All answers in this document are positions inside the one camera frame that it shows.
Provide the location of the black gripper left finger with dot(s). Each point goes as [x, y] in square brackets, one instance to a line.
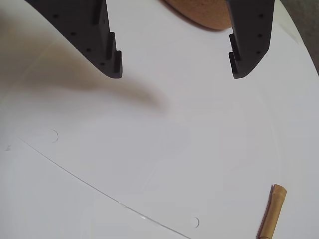
[82, 30]

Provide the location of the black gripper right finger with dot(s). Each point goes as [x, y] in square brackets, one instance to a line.
[251, 32]

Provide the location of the tan bamboo pen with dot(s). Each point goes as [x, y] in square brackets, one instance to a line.
[272, 214]

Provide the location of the brown cork pen holder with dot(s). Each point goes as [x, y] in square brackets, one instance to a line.
[199, 12]

